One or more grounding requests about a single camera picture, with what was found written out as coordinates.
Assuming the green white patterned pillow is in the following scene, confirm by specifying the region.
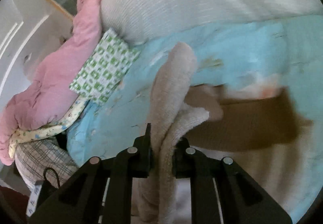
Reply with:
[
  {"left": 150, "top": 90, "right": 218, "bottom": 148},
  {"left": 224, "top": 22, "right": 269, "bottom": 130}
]
[{"left": 69, "top": 28, "right": 140, "bottom": 105}]

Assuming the light blue floral bedsheet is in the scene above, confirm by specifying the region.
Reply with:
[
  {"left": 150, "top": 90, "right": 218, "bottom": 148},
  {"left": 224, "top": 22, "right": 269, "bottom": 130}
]
[{"left": 66, "top": 14, "right": 323, "bottom": 224}]

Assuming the pink quilted blanket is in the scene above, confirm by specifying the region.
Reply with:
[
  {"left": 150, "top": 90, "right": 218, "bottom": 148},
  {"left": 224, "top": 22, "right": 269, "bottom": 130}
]
[{"left": 1, "top": 0, "right": 102, "bottom": 165}]

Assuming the plaid grey cloth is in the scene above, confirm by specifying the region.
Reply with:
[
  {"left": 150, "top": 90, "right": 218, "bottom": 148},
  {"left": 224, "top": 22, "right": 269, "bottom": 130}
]
[{"left": 14, "top": 137, "right": 78, "bottom": 190}]

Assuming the yellow floral cloth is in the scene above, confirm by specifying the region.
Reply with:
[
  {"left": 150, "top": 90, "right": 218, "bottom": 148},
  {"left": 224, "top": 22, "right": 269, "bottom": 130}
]
[{"left": 8, "top": 96, "right": 88, "bottom": 158}]

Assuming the beige knit sweater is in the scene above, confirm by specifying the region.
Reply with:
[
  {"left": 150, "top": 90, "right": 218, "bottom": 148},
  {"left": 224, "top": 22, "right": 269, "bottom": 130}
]
[{"left": 132, "top": 43, "right": 322, "bottom": 223}]

